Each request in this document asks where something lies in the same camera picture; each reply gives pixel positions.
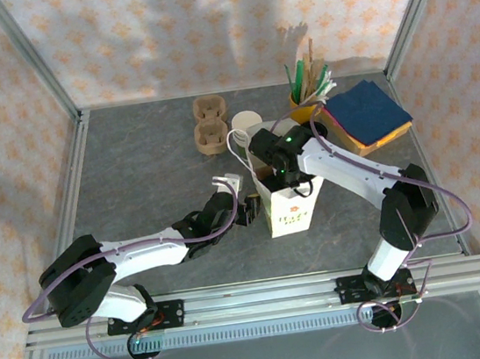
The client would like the thin green wrapped straw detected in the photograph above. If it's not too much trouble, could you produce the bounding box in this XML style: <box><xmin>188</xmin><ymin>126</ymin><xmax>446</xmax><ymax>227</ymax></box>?
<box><xmin>283</xmin><ymin>62</ymin><xmax>302</xmax><ymax>105</ymax></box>

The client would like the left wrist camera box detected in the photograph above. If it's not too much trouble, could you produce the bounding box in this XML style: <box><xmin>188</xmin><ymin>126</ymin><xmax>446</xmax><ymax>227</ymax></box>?
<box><xmin>211</xmin><ymin>169</ymin><xmax>246</xmax><ymax>200</ymax></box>

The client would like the wooden stirrer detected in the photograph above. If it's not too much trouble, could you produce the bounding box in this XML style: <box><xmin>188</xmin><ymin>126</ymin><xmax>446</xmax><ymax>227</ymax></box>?
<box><xmin>296</xmin><ymin>36</ymin><xmax>321</xmax><ymax>95</ymax></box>
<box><xmin>303</xmin><ymin>55</ymin><xmax>332</xmax><ymax>98</ymax></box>

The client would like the aluminium frame post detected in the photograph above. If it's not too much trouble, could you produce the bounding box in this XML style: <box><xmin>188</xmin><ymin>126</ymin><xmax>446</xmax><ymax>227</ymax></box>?
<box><xmin>0</xmin><ymin>0</ymin><xmax>83</xmax><ymax>133</ymax></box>
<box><xmin>374</xmin><ymin>0</ymin><xmax>472</xmax><ymax>82</ymax></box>

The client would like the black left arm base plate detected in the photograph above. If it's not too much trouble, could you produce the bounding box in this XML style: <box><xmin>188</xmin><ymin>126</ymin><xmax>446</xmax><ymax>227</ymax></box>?
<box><xmin>105</xmin><ymin>298</ymin><xmax>188</xmax><ymax>339</ymax></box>

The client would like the white floral paper bag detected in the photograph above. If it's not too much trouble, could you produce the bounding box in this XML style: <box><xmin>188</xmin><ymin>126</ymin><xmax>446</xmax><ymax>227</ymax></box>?
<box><xmin>224</xmin><ymin>116</ymin><xmax>332</xmax><ymax>245</ymax></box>

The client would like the white wrapped straw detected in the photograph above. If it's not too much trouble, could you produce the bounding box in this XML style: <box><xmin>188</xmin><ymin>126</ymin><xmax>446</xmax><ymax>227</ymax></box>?
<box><xmin>298</xmin><ymin>63</ymin><xmax>335</xmax><ymax>104</ymax></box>
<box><xmin>297</xmin><ymin>79</ymin><xmax>340</xmax><ymax>109</ymax></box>

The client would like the stack of pulp cup carriers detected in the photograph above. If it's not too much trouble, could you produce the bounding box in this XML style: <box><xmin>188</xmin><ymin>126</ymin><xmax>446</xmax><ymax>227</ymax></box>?
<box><xmin>188</xmin><ymin>93</ymin><xmax>233</xmax><ymax>158</ymax></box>

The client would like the grey slotted cable duct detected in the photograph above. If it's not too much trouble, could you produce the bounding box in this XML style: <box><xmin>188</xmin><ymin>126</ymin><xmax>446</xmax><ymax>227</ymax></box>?
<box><xmin>45</xmin><ymin>303</ymin><xmax>404</xmax><ymax>359</ymax></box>

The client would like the wide green wrapped straw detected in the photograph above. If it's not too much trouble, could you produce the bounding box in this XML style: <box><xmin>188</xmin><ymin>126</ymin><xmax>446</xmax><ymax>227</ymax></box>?
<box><xmin>290</xmin><ymin>59</ymin><xmax>311</xmax><ymax>103</ymax></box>

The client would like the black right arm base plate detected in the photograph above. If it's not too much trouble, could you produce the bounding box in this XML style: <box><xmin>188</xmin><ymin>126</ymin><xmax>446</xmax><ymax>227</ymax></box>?
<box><xmin>334</xmin><ymin>266</ymin><xmax>419</xmax><ymax>308</ymax></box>

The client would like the stack of paper cups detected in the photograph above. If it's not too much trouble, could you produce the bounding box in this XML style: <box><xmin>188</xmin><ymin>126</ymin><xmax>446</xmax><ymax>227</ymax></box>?
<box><xmin>229</xmin><ymin>108</ymin><xmax>269</xmax><ymax>159</ymax></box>

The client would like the stack of coloured napkins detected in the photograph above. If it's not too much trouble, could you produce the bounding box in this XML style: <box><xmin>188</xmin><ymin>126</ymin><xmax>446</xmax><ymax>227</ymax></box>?
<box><xmin>319</xmin><ymin>75</ymin><xmax>418</xmax><ymax>162</ymax></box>

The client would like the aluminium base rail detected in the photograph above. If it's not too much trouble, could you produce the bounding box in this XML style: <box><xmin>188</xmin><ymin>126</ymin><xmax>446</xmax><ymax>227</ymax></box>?
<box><xmin>20</xmin><ymin>250</ymin><xmax>480</xmax><ymax>352</ymax></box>

